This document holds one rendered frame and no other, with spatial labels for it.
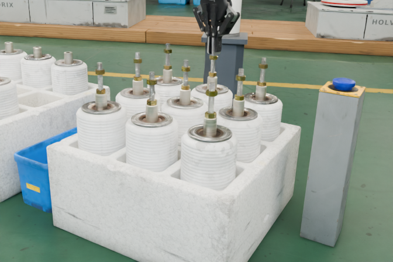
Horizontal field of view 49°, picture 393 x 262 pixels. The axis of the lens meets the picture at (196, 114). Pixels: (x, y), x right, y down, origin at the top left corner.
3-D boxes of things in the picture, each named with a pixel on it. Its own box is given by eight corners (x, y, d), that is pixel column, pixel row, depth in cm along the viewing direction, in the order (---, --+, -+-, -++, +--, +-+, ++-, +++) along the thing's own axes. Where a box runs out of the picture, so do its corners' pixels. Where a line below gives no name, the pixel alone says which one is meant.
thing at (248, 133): (238, 182, 94) (244, 103, 88) (265, 202, 87) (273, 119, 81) (200, 191, 90) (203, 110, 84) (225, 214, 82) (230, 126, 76)
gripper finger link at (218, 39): (213, 28, 92) (213, 51, 93) (223, 29, 90) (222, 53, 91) (218, 27, 93) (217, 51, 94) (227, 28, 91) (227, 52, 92)
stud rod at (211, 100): (208, 124, 73) (210, 81, 70) (214, 125, 72) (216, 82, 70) (206, 126, 72) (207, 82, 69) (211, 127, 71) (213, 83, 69)
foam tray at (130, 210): (158, 157, 121) (158, 96, 115) (293, 195, 103) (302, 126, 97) (52, 226, 88) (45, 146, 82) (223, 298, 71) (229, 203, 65)
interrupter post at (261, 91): (253, 98, 93) (254, 83, 92) (264, 98, 93) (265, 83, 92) (255, 102, 91) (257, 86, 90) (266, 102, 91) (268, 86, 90)
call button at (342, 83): (333, 86, 81) (335, 76, 81) (355, 89, 79) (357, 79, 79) (328, 91, 78) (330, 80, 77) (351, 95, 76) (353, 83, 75)
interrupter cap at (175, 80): (166, 76, 108) (166, 74, 107) (189, 82, 103) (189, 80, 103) (145, 82, 102) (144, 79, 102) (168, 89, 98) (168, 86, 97)
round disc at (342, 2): (317, 3, 310) (318, -5, 308) (360, 5, 307) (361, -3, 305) (324, 7, 282) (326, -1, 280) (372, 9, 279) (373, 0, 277)
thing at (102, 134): (131, 199, 86) (129, 114, 80) (82, 205, 83) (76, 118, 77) (125, 177, 95) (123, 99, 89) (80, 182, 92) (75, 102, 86)
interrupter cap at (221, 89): (213, 85, 102) (213, 82, 102) (235, 92, 97) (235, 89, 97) (188, 89, 98) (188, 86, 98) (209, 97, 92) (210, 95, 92)
